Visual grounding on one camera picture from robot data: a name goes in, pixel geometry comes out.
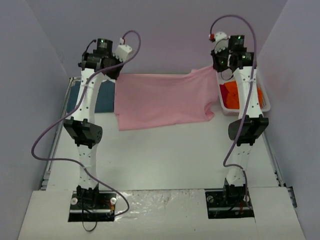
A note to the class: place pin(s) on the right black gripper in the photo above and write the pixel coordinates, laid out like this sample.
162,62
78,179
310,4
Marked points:
219,63

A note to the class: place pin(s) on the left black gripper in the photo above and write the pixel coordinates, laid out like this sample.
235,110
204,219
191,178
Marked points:
114,69

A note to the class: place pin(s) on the pink t-shirt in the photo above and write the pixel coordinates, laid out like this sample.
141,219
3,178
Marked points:
144,101

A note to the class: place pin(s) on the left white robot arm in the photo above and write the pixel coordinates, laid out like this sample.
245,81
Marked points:
81,125

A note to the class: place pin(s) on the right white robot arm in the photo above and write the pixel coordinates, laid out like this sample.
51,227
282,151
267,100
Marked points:
250,124

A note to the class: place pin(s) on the red garment in basket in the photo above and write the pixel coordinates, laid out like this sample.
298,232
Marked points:
224,94

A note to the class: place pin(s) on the orange t-shirt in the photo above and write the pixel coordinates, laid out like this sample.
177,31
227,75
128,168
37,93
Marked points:
233,97

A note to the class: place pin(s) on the folded blue t-shirt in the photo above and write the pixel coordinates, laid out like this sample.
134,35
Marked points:
105,98

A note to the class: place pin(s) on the white plastic basket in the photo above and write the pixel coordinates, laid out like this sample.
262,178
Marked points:
227,76

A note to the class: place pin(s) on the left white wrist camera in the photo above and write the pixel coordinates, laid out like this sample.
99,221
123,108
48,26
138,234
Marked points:
122,51

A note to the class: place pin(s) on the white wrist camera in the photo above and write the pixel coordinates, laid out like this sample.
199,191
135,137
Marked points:
221,41
122,51

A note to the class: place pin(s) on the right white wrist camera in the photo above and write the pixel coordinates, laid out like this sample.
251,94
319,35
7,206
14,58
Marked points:
221,41

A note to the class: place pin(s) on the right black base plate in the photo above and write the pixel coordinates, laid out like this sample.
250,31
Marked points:
218,207

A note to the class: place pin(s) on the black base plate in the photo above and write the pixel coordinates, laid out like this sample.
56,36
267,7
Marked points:
218,207
102,210

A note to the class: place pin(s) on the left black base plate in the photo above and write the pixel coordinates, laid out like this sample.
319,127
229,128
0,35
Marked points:
102,210

